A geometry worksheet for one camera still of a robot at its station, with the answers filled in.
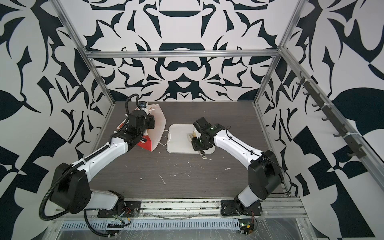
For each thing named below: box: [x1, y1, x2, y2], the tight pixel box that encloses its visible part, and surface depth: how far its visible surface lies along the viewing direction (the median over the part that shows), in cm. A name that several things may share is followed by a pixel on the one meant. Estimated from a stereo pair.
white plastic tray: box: [166, 124, 216, 155], surface depth 98 cm
